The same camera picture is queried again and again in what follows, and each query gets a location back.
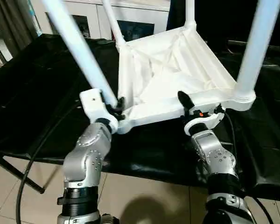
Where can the white plastic table leg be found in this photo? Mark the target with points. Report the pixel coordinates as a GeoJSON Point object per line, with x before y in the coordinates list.
{"type": "Point", "coordinates": [77, 53]}
{"type": "Point", "coordinates": [254, 46]}
{"type": "Point", "coordinates": [191, 14]}
{"type": "Point", "coordinates": [114, 23]}

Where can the grey curtain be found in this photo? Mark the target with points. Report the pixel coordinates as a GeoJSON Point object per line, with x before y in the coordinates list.
{"type": "Point", "coordinates": [9, 28]}

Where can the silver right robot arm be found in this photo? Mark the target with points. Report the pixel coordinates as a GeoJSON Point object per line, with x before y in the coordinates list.
{"type": "Point", "coordinates": [214, 154]}

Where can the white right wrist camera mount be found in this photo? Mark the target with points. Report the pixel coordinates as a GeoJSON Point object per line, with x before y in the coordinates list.
{"type": "Point", "coordinates": [205, 122]}

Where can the white plastic table top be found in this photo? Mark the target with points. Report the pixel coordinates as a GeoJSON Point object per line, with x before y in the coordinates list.
{"type": "Point", "coordinates": [177, 81]}

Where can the black table mat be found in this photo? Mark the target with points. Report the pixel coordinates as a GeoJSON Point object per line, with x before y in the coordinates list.
{"type": "Point", "coordinates": [37, 93]}

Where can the long dark metal rod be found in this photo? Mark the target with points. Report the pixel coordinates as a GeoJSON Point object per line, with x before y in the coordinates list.
{"type": "Point", "coordinates": [235, 43]}

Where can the black work table leg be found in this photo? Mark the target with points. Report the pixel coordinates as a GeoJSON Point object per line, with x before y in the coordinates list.
{"type": "Point", "coordinates": [25, 177]}

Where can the white cabinet with glass doors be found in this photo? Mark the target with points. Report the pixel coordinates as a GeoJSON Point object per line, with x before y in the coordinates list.
{"type": "Point", "coordinates": [130, 11]}

